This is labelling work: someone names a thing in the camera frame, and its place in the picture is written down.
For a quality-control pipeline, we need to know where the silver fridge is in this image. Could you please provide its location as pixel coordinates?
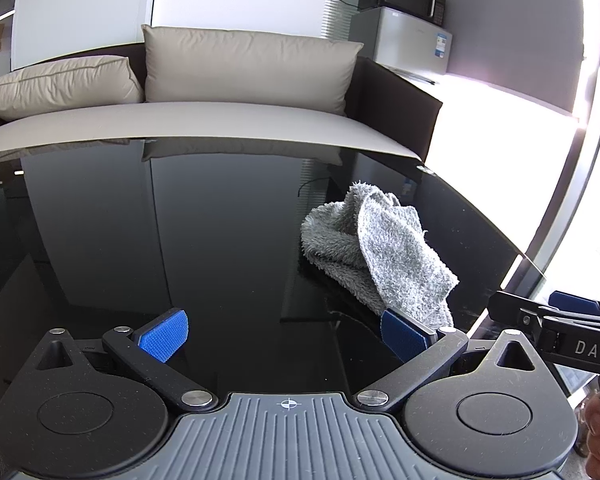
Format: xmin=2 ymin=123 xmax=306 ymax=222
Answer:
xmin=348 ymin=6 xmax=454 ymax=83

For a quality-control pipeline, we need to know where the large beige cushion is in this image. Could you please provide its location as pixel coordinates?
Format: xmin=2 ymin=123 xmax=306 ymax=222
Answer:
xmin=141 ymin=24 xmax=365 ymax=117

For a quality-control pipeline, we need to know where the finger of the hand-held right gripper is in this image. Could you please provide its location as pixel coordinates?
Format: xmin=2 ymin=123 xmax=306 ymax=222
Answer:
xmin=488 ymin=291 xmax=556 ymax=335
xmin=549 ymin=290 xmax=600 ymax=321

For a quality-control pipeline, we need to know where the person's right hand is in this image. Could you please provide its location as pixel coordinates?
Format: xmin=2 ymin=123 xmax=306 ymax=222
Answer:
xmin=582 ymin=394 xmax=600 ymax=480

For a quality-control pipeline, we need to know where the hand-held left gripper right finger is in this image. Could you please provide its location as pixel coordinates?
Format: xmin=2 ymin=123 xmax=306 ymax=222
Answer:
xmin=355 ymin=309 xmax=537 ymax=415

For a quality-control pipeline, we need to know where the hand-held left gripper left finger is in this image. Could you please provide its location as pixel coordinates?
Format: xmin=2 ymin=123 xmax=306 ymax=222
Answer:
xmin=32 ymin=309 xmax=217 ymax=413

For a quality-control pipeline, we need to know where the small beige cushion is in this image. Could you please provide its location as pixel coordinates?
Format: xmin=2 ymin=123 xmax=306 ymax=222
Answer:
xmin=0 ymin=55 xmax=146 ymax=122

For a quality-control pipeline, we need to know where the grey fluffy towel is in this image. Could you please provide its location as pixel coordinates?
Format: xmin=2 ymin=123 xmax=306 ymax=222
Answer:
xmin=300 ymin=180 xmax=461 ymax=330

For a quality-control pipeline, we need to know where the brown sofa with beige seat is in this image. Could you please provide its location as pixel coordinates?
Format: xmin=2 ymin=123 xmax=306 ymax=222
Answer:
xmin=0 ymin=42 xmax=443 ymax=166

